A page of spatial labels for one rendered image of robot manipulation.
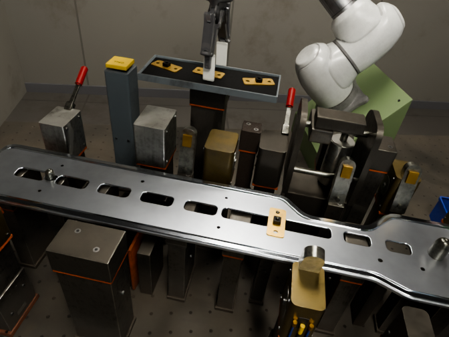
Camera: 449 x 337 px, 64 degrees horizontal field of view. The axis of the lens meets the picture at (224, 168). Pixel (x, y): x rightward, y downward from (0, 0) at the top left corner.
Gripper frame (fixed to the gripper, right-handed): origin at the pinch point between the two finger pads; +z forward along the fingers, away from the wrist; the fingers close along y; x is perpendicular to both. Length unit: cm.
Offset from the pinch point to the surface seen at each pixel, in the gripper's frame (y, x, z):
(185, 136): 22.6, 0.7, 9.3
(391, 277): 38, 50, 21
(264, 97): 6.9, 15.6, 3.3
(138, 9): -174, -120, 38
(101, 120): -123, -132, 112
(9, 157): 36, -40, 18
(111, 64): 8.2, -26.8, 1.6
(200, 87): 9.0, -0.9, 2.8
